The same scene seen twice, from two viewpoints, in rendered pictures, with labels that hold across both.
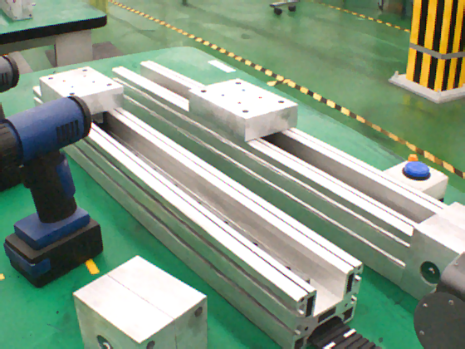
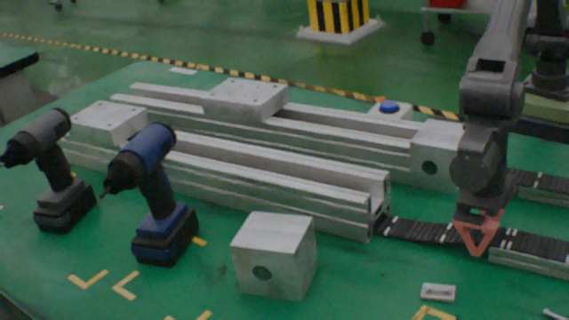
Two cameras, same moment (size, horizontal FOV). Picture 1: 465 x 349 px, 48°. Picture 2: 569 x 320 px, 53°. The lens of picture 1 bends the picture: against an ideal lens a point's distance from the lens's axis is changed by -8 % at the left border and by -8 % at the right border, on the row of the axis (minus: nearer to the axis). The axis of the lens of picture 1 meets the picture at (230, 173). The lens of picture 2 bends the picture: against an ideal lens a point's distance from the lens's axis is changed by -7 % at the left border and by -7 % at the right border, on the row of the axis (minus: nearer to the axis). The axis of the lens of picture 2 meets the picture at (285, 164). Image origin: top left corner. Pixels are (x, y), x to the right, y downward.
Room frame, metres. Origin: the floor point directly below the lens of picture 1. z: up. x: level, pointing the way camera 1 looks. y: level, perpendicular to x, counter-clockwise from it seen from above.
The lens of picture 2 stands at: (-0.30, 0.26, 1.40)
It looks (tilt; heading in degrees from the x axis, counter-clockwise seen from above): 30 degrees down; 344
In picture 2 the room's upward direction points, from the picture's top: 9 degrees counter-clockwise
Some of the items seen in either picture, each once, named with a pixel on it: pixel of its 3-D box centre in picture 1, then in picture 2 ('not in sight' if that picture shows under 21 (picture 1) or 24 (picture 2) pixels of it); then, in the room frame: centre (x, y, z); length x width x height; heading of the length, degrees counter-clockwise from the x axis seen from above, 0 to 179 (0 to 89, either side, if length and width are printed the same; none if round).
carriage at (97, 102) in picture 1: (80, 98); (108, 127); (0.97, 0.29, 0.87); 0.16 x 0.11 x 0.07; 37
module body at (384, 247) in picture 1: (240, 141); (249, 124); (0.89, -0.02, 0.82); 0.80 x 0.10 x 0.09; 37
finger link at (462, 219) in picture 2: not in sight; (479, 226); (0.29, -0.20, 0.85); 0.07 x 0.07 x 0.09; 37
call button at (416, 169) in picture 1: (416, 171); (388, 108); (0.75, -0.29, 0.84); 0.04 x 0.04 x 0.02
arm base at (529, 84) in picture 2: not in sight; (550, 74); (0.67, -0.68, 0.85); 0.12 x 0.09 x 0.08; 22
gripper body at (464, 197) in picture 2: not in sight; (486, 177); (0.31, -0.22, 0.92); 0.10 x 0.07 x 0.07; 127
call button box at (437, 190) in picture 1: (410, 191); (388, 123); (0.74, -0.28, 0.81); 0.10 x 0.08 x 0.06; 127
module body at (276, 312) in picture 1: (144, 170); (196, 165); (0.77, 0.13, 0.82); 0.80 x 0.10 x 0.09; 37
